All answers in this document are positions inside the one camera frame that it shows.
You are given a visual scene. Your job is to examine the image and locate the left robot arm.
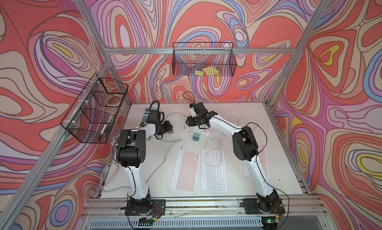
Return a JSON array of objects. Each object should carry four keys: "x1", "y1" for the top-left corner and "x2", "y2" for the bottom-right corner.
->
[{"x1": 115, "y1": 100, "x2": 173, "y2": 202}]

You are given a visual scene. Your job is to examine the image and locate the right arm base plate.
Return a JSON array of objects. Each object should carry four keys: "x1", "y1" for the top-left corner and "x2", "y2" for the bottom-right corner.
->
[{"x1": 240, "y1": 198, "x2": 286, "y2": 216}]

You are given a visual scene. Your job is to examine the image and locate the teal USB charger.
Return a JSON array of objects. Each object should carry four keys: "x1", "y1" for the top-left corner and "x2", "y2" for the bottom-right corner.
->
[{"x1": 192, "y1": 133, "x2": 201, "y2": 141}]

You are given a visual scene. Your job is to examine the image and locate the blue calculator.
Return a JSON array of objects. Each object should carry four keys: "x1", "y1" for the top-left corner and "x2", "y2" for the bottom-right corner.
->
[{"x1": 141, "y1": 108, "x2": 150, "y2": 123}]

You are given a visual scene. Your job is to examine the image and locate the yellow sticky notes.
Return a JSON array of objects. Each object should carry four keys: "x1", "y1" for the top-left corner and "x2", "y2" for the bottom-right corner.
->
[{"x1": 194, "y1": 66, "x2": 219, "y2": 76}]

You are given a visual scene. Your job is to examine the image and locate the black wire basket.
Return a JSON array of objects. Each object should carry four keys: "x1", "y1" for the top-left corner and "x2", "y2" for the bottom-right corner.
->
[
  {"x1": 172, "y1": 41, "x2": 237, "y2": 77},
  {"x1": 60, "y1": 74, "x2": 128, "y2": 143}
]

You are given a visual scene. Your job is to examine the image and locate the white power strip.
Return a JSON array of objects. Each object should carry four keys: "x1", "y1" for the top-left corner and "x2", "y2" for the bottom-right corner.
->
[{"x1": 198, "y1": 127, "x2": 211, "y2": 137}]

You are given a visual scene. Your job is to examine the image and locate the white keyboard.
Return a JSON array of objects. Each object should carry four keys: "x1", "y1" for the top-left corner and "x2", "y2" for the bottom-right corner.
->
[{"x1": 201, "y1": 150, "x2": 228, "y2": 193}]

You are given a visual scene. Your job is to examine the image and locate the pink keyboard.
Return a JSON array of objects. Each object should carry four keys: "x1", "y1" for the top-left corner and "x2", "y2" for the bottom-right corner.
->
[
  {"x1": 170, "y1": 149, "x2": 201, "y2": 194},
  {"x1": 243, "y1": 142, "x2": 270, "y2": 179}
]

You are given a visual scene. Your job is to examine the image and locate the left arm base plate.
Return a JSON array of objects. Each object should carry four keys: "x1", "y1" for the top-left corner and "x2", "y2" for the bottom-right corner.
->
[{"x1": 124, "y1": 198, "x2": 166, "y2": 217}]

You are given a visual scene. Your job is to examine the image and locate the black wire basket left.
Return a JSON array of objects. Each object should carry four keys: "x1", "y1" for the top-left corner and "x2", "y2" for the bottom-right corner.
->
[{"x1": 60, "y1": 74, "x2": 128, "y2": 143}]

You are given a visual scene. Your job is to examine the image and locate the clear cup of pens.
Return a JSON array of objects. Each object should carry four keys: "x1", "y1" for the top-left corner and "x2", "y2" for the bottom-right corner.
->
[{"x1": 111, "y1": 135, "x2": 120, "y2": 148}]

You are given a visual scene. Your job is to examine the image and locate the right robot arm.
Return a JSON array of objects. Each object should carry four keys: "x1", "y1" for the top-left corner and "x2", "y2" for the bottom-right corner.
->
[{"x1": 186, "y1": 102, "x2": 280, "y2": 212}]

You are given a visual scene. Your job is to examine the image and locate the black wire basket back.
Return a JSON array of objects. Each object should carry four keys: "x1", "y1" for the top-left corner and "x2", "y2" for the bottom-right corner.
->
[{"x1": 172, "y1": 41, "x2": 237, "y2": 77}]

